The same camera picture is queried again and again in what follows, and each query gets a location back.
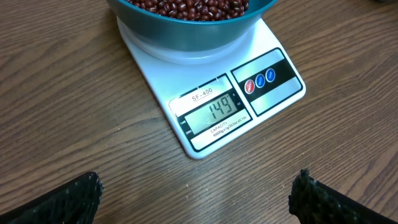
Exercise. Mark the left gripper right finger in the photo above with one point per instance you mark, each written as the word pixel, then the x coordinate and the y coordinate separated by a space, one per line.
pixel 313 202

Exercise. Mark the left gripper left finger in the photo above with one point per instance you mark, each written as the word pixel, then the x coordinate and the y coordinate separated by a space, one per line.
pixel 76 201

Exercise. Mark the white digital kitchen scale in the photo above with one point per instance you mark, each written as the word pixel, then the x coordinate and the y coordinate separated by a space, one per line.
pixel 210 98

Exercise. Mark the teal blue bowl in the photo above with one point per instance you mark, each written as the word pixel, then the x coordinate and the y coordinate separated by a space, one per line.
pixel 184 35

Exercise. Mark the red beans in bowl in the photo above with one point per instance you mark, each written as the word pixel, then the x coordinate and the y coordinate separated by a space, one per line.
pixel 194 10

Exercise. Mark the clear plastic container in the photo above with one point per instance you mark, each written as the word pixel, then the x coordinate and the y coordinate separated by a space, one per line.
pixel 385 1

